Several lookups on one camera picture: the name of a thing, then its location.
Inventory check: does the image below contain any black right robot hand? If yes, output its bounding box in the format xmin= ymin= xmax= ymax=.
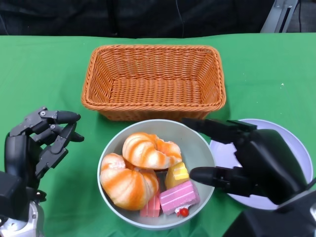
xmin=181 ymin=118 xmax=309 ymax=205

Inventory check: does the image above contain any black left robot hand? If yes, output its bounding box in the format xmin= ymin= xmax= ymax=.
xmin=4 ymin=106 xmax=85 ymax=188

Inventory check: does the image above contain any orange striped bread roll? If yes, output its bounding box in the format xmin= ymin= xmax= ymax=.
xmin=122 ymin=132 xmax=183 ymax=170
xmin=100 ymin=153 xmax=160 ymax=211

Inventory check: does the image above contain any pale green bowl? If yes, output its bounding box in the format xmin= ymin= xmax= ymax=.
xmin=97 ymin=119 xmax=216 ymax=231

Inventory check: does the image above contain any lavender plate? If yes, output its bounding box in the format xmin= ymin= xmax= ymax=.
xmin=209 ymin=118 xmax=314 ymax=210

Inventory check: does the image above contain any yellow cake slice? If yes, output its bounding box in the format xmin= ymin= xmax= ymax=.
xmin=164 ymin=162 xmax=190 ymax=189

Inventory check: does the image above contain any pink cake slice with cherry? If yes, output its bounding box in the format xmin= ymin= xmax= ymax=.
xmin=158 ymin=180 xmax=200 ymax=218

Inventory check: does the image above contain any salmon pink cake slice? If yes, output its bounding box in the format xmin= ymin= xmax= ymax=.
xmin=140 ymin=195 xmax=162 ymax=218

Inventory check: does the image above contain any orange wicker basket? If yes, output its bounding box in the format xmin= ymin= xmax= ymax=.
xmin=81 ymin=44 xmax=227 ymax=122

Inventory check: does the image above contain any green tablecloth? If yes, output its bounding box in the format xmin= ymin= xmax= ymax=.
xmin=0 ymin=33 xmax=316 ymax=237

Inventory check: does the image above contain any grey metal stand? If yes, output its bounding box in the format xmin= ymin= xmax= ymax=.
xmin=260 ymin=0 xmax=296 ymax=34

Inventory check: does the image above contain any black backdrop curtain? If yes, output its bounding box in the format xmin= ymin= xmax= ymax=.
xmin=0 ymin=0 xmax=316 ymax=40

